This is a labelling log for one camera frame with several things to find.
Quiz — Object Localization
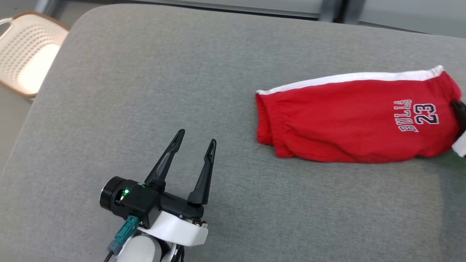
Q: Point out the red Bulls basketball shorts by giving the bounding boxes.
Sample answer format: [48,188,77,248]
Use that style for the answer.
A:
[255,65,463,163]

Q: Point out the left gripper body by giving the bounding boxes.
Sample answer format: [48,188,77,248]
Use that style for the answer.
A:
[138,191,209,247]

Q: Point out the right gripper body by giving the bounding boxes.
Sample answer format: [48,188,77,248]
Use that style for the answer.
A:
[451,130,466,158]

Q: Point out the white perforated laundry basket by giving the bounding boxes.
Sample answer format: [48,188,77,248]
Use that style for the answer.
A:
[0,11,70,99]

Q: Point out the grey fabric sofa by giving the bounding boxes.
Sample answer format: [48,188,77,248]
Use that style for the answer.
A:
[0,4,466,262]

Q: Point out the teal plug left camera cable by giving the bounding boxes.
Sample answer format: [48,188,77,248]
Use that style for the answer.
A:
[104,215,139,262]

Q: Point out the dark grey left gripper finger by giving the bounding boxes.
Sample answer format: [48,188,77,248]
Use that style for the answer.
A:
[187,139,217,206]
[145,129,185,191]

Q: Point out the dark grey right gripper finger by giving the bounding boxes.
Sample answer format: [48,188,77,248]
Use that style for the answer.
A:
[451,99,466,140]

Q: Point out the grey partition corner post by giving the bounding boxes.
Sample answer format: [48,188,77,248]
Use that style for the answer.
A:
[35,0,60,14]

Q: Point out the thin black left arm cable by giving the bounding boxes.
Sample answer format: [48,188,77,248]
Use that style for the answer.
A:
[170,245,186,262]

